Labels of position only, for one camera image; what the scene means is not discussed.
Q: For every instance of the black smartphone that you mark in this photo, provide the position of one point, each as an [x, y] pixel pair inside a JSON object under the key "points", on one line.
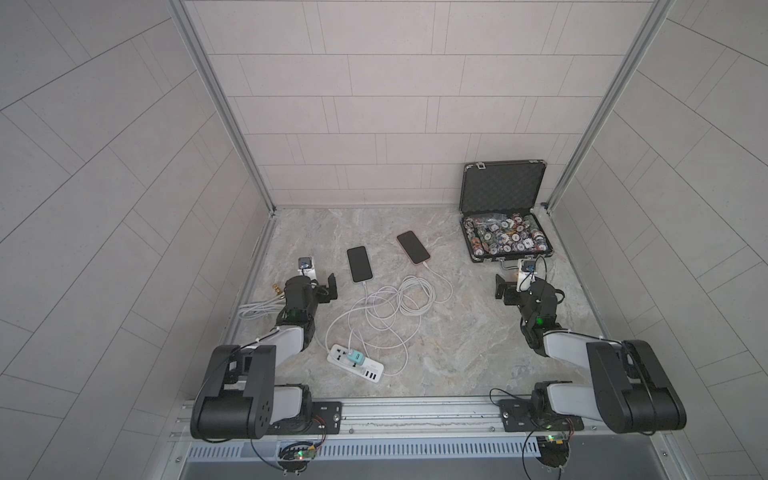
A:
{"points": [[413, 247], [359, 264]]}

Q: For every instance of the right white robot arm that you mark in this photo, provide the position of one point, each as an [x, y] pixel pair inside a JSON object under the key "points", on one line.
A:
{"points": [[629, 391]]}

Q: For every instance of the left green circuit board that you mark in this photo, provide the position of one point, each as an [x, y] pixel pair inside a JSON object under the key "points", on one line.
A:
{"points": [[295, 457]]}

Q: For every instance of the black poker chip case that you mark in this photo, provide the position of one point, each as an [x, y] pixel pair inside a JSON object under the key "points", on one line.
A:
{"points": [[496, 203]]}

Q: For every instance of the white power strip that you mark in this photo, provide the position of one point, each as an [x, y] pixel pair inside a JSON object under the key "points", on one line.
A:
{"points": [[370, 370]]}

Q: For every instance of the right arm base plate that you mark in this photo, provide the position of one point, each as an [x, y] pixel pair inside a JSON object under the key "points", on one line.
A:
{"points": [[523, 416]]}

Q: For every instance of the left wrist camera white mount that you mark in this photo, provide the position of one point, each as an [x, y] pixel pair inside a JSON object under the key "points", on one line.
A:
{"points": [[306, 267]]}

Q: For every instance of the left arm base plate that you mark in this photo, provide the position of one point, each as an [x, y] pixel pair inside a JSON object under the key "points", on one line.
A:
{"points": [[321, 418]]}

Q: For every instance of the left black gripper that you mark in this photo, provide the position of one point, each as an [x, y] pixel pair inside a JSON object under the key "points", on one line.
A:
{"points": [[319, 292]]}

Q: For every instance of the teal charger adapter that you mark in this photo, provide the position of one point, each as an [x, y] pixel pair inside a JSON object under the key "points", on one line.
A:
{"points": [[356, 358]]}

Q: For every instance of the green circuit board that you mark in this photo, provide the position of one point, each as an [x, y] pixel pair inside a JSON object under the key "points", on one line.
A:
{"points": [[554, 450], [295, 457]]}

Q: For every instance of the right green circuit board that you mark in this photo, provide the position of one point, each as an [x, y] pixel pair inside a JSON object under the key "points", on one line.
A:
{"points": [[554, 450]]}

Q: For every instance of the aluminium mounting rail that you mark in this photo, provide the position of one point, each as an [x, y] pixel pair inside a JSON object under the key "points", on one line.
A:
{"points": [[421, 417]]}

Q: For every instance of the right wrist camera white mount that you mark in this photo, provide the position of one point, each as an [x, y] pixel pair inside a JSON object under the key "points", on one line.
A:
{"points": [[526, 273]]}

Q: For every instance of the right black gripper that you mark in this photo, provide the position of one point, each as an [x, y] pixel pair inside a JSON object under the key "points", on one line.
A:
{"points": [[509, 291]]}

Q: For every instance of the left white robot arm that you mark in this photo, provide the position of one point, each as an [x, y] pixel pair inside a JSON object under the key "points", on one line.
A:
{"points": [[238, 398]]}

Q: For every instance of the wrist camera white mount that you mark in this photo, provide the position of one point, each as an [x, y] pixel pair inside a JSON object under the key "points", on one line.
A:
{"points": [[306, 267], [526, 273]]}

